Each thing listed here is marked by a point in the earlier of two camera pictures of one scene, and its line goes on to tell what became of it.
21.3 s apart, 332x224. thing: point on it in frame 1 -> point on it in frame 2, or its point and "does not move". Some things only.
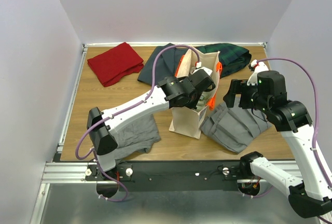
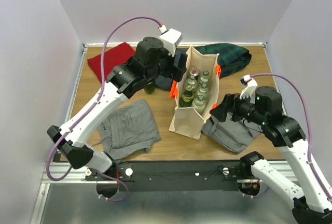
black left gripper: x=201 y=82 -> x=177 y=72
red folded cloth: x=109 y=65 does not move
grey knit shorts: x=139 y=136 does not move
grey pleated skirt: x=232 y=128 does not move
